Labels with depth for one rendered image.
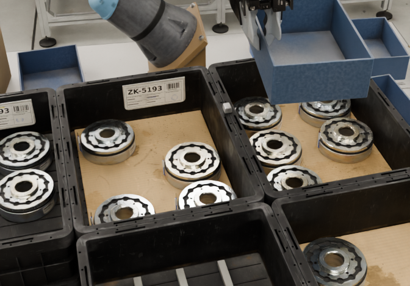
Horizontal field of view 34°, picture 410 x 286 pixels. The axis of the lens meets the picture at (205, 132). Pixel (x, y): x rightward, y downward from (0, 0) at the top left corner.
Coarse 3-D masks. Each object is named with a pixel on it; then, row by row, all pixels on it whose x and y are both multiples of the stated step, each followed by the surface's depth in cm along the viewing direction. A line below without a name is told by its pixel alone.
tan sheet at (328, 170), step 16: (288, 112) 139; (288, 128) 135; (304, 128) 135; (304, 144) 131; (304, 160) 128; (320, 160) 128; (368, 160) 127; (384, 160) 127; (320, 176) 124; (336, 176) 124; (352, 176) 124
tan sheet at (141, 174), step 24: (144, 120) 138; (168, 120) 138; (192, 120) 138; (144, 144) 132; (168, 144) 132; (96, 168) 126; (120, 168) 126; (144, 168) 126; (96, 192) 121; (120, 192) 121; (144, 192) 121; (168, 192) 121
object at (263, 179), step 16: (224, 64) 136; (240, 64) 136; (224, 96) 127; (384, 96) 126; (400, 128) 120; (256, 160) 113; (368, 176) 109; (384, 176) 109; (272, 192) 107; (288, 192) 107; (304, 192) 107
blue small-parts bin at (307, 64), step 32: (320, 0) 113; (288, 32) 116; (320, 32) 117; (352, 32) 106; (256, 64) 109; (288, 64) 97; (320, 64) 97; (352, 64) 98; (288, 96) 100; (320, 96) 101; (352, 96) 102
